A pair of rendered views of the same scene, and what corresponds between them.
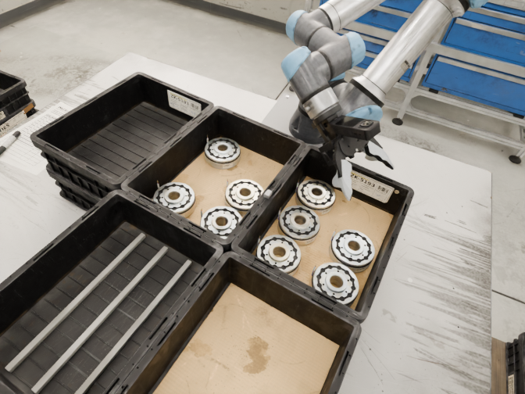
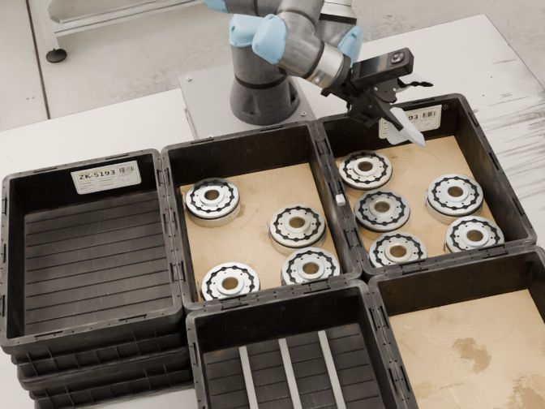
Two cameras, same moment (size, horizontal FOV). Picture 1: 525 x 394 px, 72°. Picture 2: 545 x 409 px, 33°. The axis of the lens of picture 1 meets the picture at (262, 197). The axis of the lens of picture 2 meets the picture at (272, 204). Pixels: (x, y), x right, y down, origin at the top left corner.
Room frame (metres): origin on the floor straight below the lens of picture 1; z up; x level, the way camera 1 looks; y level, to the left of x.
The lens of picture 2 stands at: (-0.33, 0.63, 2.11)
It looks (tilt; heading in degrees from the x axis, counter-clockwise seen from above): 47 degrees down; 330
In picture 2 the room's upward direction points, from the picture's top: 6 degrees counter-clockwise
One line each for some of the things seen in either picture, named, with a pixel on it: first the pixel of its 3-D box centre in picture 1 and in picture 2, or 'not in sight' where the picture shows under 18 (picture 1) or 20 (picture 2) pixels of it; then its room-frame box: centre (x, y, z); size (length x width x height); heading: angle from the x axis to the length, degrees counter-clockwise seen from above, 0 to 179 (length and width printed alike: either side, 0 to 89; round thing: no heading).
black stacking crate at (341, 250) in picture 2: (221, 180); (257, 230); (0.64, 0.11, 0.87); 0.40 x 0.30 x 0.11; 156
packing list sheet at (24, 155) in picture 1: (47, 134); not in sight; (0.90, 0.77, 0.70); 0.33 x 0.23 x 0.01; 162
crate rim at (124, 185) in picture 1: (221, 166); (255, 211); (0.64, 0.11, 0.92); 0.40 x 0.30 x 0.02; 156
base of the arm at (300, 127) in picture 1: (313, 117); (263, 84); (0.99, -0.13, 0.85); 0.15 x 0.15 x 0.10
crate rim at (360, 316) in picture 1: (330, 219); (418, 180); (0.52, -0.16, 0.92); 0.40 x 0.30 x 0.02; 156
